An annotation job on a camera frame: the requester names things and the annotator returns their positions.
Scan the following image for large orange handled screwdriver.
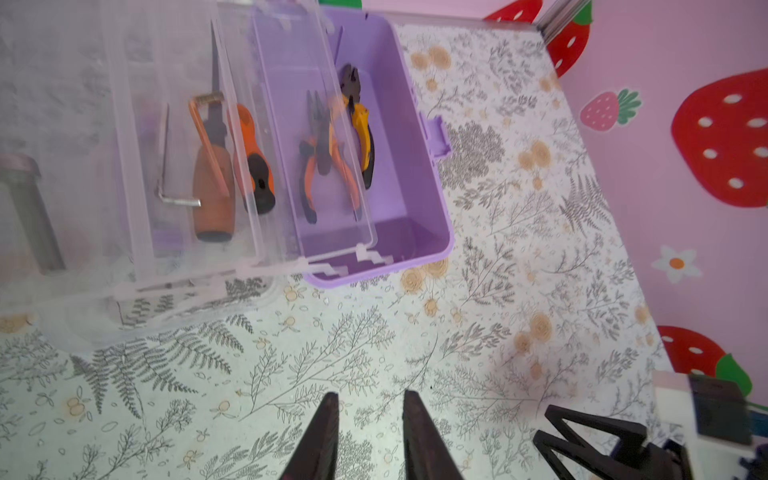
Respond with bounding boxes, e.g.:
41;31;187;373
189;35;235;243

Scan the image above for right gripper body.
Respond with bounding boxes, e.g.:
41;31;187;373
611;440;694;480

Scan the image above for silver hex key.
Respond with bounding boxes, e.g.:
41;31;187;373
155;101;203;209

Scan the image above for purple plastic tool box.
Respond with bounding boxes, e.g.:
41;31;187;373
1;1;453;353

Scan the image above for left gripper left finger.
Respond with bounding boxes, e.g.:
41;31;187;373
279;392;339;480

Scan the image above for red hex key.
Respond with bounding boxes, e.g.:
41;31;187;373
188;91;230;197

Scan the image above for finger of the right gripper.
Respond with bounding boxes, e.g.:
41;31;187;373
545;405;648;453
533;430;622;479

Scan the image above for orange handled needle-nose pliers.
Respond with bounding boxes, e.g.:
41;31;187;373
299;90;362;224

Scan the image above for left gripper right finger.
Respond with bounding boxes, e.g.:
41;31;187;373
402;390;463;480

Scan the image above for yellow handled combination pliers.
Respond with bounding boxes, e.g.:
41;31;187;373
340;64;376;190

